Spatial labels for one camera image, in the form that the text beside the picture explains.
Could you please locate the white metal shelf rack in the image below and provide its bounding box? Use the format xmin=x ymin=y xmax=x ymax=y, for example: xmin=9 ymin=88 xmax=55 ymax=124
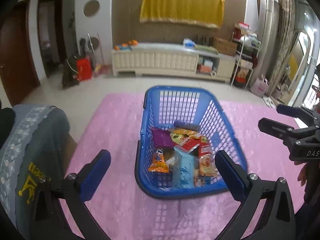
xmin=231 ymin=22 xmax=262 ymax=88

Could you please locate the black bag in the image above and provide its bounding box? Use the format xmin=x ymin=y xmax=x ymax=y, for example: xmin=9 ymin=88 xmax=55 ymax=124
xmin=62 ymin=60 xmax=79 ymax=88

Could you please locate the pink quilted table cover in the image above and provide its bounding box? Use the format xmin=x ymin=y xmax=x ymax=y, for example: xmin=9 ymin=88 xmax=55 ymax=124
xmin=57 ymin=93 xmax=308 ymax=240

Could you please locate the orange cartoon snack packet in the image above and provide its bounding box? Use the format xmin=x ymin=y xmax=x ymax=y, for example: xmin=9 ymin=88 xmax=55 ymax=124
xmin=148 ymin=147 xmax=170 ymax=173

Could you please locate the black cloth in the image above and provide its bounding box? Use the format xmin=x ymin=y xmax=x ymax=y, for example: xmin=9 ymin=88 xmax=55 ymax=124
xmin=0 ymin=107 xmax=16 ymax=151

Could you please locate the teal snack packet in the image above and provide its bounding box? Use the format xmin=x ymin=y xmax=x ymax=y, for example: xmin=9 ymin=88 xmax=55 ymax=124
xmin=172 ymin=146 xmax=199 ymax=190

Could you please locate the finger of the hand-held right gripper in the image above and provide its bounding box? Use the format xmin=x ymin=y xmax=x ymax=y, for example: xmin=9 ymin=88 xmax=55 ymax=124
xmin=258 ymin=118 xmax=320 ymax=146
xmin=276 ymin=104 xmax=320 ymax=128

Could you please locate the white shopping bag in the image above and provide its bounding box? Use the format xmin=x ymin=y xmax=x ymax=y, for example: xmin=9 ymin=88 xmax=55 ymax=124
xmin=250 ymin=77 xmax=269 ymax=97

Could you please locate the brown cardboard box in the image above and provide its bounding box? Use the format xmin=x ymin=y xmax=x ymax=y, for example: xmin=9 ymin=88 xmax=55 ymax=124
xmin=212 ymin=37 xmax=237 ymax=57

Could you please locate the glass sliding door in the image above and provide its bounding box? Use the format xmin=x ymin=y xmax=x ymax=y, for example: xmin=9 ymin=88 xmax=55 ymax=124
xmin=292 ymin=0 xmax=320 ymax=106

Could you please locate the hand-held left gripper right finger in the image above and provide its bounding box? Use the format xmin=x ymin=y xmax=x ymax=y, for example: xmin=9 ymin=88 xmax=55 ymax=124
xmin=214 ymin=150 xmax=298 ymax=240

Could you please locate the broom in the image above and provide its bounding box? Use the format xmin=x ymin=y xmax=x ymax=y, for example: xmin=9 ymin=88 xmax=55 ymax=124
xmin=93 ymin=33 xmax=111 ymax=76

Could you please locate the yellow fringed cloth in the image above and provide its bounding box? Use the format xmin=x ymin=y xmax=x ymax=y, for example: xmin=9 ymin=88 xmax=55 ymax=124
xmin=139 ymin=0 xmax=225 ymax=31

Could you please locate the person's right hand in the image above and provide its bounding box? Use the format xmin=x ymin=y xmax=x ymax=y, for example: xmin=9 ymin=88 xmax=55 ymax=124
xmin=294 ymin=160 xmax=310 ymax=187

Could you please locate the brown wooden door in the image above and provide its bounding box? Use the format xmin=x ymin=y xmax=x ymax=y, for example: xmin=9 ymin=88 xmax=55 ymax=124
xmin=0 ymin=0 xmax=41 ymax=106

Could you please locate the dark blue snack packet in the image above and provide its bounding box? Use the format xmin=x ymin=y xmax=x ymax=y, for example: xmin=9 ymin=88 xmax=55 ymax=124
xmin=173 ymin=121 xmax=201 ymax=131

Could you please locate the white standing air conditioner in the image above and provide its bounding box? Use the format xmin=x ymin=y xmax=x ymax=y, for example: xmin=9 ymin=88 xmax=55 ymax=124
xmin=257 ymin=0 xmax=279 ymax=81

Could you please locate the green folded cloth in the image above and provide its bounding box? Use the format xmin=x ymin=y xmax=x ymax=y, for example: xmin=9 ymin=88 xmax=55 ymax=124
xmin=194 ymin=44 xmax=218 ymax=54

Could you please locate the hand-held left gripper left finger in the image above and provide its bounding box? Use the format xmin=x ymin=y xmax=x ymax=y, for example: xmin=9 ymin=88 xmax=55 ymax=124
xmin=30 ymin=149 xmax=111 ymax=240

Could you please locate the beige patterned curtain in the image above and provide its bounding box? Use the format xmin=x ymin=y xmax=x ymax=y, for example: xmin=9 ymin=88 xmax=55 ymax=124
xmin=273 ymin=0 xmax=298 ymax=101

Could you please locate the blue plastic basket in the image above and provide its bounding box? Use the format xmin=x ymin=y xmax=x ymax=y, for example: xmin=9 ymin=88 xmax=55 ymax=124
xmin=135 ymin=85 xmax=249 ymax=201

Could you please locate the mustard orange snack packet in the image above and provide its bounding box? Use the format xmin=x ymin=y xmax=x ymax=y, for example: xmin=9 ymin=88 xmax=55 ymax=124
xmin=170 ymin=128 xmax=198 ymax=143

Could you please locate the dark brown door frame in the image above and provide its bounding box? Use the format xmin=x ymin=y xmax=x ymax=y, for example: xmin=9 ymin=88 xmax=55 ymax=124
xmin=37 ymin=0 xmax=64 ymax=79

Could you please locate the grey lace chair cover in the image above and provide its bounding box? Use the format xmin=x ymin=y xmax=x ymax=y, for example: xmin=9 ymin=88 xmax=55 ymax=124
xmin=0 ymin=104 xmax=71 ymax=240

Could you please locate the large round brown wall disc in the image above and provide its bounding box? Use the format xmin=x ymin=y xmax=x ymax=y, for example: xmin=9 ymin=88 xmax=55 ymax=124
xmin=83 ymin=0 xmax=101 ymax=16

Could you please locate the red bag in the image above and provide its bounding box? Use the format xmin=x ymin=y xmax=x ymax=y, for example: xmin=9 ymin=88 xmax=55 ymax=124
xmin=75 ymin=57 xmax=92 ymax=81

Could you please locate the white tray snack packet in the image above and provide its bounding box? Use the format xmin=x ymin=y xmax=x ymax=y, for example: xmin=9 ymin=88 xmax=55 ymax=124
xmin=165 ymin=155 xmax=176 ymax=172

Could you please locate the purple snack packet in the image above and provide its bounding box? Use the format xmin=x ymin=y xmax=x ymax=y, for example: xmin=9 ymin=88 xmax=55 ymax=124
xmin=151 ymin=127 xmax=176 ymax=148

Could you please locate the cream TV cabinet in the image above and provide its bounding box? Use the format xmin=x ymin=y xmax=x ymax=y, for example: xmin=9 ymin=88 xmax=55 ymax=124
xmin=111 ymin=42 xmax=237 ymax=83

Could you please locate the arched standing mirror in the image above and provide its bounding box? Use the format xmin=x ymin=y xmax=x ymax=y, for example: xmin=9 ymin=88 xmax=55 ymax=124
xmin=287 ymin=28 xmax=317 ymax=108

